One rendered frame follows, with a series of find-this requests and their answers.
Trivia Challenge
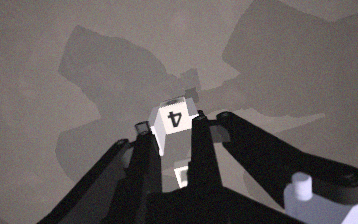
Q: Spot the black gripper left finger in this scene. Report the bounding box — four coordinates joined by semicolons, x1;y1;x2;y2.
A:
36;106;166;224

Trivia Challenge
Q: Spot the white cube face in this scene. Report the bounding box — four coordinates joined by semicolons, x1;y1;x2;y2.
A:
180;169;188;187
158;97;191;134

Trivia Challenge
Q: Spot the white shallow tray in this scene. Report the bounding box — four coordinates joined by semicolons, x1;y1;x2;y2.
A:
174;158;191;187

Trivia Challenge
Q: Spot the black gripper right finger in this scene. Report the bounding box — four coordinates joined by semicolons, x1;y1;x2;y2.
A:
182;98;358;224

